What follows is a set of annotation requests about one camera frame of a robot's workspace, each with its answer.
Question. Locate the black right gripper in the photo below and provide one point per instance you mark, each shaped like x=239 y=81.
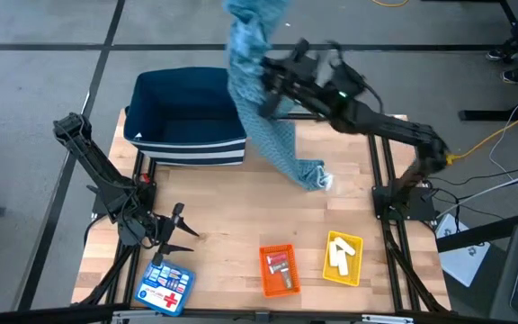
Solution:
x=304 y=74

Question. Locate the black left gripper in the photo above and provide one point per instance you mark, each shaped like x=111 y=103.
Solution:
x=160 y=229

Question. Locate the blue patterned cloth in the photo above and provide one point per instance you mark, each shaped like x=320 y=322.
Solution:
x=268 y=135

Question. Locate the red capped medicine vial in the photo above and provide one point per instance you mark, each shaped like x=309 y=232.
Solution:
x=277 y=258

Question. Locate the clear medicine vial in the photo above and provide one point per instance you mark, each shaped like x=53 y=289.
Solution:
x=279 y=269
x=287 y=280

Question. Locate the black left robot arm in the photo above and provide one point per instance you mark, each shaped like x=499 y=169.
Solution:
x=97 y=166

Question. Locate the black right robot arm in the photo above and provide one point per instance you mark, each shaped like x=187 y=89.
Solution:
x=389 y=128

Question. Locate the blue first aid kit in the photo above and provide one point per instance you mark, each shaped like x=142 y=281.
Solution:
x=164 y=288

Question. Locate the small red knob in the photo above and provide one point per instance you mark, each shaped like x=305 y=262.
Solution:
x=144 y=178

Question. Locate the navy striped fabric storage bin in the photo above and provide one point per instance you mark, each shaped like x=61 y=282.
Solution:
x=182 y=103

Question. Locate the orange plastic basket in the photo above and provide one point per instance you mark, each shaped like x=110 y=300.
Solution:
x=265 y=285

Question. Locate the yellow plastic basket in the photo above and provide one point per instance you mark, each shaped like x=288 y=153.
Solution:
x=353 y=270

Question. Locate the black desk foot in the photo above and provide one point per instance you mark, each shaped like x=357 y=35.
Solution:
x=488 y=115

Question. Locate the black desk bar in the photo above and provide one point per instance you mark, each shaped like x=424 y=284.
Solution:
x=479 y=236

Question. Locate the white box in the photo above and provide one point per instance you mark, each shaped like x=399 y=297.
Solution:
x=463 y=265

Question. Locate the black aluminium table frame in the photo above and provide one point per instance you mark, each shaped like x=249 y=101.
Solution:
x=223 y=312

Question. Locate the silver rail bracket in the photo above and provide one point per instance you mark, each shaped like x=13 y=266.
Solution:
x=387 y=319

